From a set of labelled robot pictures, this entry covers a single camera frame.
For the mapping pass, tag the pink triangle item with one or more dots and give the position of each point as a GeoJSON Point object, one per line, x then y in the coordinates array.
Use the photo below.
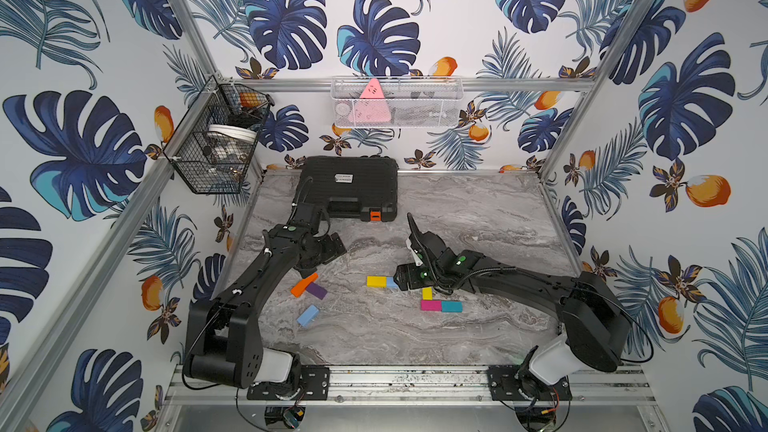
{"type": "Point", "coordinates": [372, 106]}

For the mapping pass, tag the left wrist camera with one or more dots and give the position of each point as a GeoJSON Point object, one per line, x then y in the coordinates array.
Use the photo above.
{"type": "Point", "coordinates": [307, 215]}

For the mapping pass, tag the orange block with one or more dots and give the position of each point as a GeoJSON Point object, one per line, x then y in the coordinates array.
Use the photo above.
{"type": "Point", "coordinates": [300, 288]}

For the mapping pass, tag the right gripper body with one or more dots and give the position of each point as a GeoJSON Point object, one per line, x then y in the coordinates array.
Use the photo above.
{"type": "Point", "coordinates": [416, 276]}

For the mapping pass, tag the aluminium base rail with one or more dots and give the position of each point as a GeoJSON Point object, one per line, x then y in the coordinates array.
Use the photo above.
{"type": "Point", "coordinates": [423, 385]}

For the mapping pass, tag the dark purple block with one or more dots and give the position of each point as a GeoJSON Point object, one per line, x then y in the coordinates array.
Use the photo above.
{"type": "Point", "coordinates": [316, 290]}

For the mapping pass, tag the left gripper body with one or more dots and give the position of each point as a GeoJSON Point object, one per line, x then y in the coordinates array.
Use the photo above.
{"type": "Point", "coordinates": [324, 246]}

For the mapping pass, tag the black plastic tool case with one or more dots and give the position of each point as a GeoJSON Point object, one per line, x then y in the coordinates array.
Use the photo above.
{"type": "Point", "coordinates": [364, 188]}

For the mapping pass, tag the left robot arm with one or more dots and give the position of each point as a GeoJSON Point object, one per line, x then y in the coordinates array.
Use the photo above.
{"type": "Point", "coordinates": [224, 344]}

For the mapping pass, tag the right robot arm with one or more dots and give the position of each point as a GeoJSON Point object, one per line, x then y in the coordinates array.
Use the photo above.
{"type": "Point", "coordinates": [594, 327]}

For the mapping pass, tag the black wire basket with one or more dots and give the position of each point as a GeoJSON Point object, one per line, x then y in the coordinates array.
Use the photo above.
{"type": "Point", "coordinates": [211, 163]}

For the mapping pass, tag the magenta block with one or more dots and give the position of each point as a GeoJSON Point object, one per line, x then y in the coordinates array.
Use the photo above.
{"type": "Point", "coordinates": [431, 305]}

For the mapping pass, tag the teal block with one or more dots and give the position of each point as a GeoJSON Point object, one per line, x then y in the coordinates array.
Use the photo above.
{"type": "Point", "coordinates": [451, 306]}

